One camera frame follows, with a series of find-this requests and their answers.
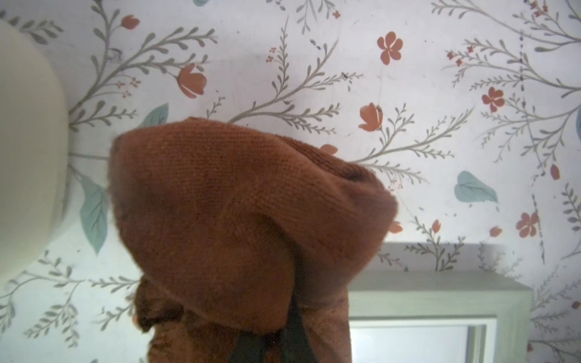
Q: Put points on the brown cloth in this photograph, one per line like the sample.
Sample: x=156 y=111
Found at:
x=229 y=223

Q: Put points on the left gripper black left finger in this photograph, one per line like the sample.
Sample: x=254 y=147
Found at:
x=249 y=348

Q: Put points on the green picture frame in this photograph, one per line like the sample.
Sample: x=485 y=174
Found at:
x=494 y=309

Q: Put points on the cream box with green lid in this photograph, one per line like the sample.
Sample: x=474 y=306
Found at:
x=34 y=147

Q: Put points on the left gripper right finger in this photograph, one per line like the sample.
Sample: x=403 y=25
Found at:
x=295 y=344

